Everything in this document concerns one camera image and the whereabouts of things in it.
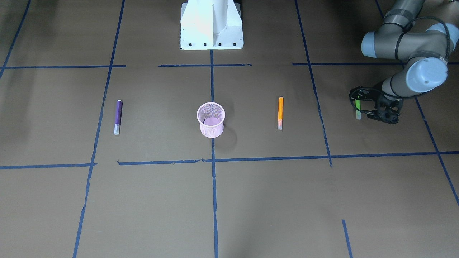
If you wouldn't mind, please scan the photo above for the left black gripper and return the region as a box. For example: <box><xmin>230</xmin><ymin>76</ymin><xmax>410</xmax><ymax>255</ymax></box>
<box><xmin>349</xmin><ymin>86</ymin><xmax>403</xmax><ymax>124</ymax></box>

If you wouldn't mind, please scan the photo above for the green marker pen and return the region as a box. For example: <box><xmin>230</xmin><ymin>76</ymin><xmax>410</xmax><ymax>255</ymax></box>
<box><xmin>355</xmin><ymin>100</ymin><xmax>362</xmax><ymax>120</ymax></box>

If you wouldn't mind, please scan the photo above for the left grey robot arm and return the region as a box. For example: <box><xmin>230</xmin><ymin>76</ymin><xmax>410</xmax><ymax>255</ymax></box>
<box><xmin>349</xmin><ymin>0</ymin><xmax>458</xmax><ymax>124</ymax></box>

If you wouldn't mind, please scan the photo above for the orange marker pen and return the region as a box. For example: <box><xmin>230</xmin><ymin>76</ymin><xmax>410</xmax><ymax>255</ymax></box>
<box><xmin>277</xmin><ymin>96</ymin><xmax>284</xmax><ymax>130</ymax></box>

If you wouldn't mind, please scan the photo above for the pink mesh pen holder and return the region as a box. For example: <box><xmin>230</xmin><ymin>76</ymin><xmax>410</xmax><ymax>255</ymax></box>
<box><xmin>196</xmin><ymin>102</ymin><xmax>226</xmax><ymax>138</ymax></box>

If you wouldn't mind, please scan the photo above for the purple marker pen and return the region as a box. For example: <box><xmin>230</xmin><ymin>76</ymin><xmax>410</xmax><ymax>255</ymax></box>
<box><xmin>113</xmin><ymin>100</ymin><xmax>123</xmax><ymax>135</ymax></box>

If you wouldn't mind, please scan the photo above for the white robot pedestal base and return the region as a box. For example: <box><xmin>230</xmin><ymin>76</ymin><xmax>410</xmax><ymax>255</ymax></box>
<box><xmin>179</xmin><ymin>0</ymin><xmax>244</xmax><ymax>51</ymax></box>

